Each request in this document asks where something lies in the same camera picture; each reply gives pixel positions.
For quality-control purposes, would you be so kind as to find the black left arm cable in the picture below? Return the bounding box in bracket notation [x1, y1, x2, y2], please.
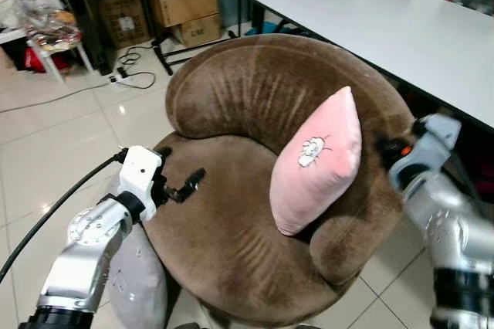
[0, 150, 128, 283]

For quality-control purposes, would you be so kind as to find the white power strip with cables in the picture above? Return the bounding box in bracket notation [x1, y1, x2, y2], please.
[107, 46, 157, 92]

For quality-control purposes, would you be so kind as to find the dark printed cardboard box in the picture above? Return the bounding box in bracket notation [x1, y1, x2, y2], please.
[98, 0, 151, 49]

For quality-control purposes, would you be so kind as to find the brown round velvet sofa chair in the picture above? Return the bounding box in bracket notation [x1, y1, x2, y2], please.
[143, 33, 419, 327]

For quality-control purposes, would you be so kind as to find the red bag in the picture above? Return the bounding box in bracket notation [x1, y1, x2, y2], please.
[23, 46, 75, 75]

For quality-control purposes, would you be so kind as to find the small tan cardboard box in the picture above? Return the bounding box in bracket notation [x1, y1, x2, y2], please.
[171, 14, 225, 49]

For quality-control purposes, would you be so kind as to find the clear plastic bag of goods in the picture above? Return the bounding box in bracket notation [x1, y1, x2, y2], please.
[0, 0, 83, 53]

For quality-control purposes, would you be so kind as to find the white rectangular table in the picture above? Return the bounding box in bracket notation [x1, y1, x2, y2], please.
[242, 0, 494, 127]

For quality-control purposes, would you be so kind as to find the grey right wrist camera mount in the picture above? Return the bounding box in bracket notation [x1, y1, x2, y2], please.
[390, 113, 462, 191]

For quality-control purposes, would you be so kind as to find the grey pillow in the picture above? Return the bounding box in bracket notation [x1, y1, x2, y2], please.
[108, 225, 169, 329]

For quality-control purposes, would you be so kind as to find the pink pillow with white print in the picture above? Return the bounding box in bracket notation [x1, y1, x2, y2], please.
[270, 86, 364, 237]

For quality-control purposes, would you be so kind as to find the small white side table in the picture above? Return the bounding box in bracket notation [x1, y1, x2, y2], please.
[0, 28, 87, 84]

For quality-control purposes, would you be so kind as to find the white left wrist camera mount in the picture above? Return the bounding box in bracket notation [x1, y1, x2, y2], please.
[120, 146, 164, 203]

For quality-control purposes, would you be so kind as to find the large tan cardboard box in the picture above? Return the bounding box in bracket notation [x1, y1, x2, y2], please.
[151, 0, 222, 29]

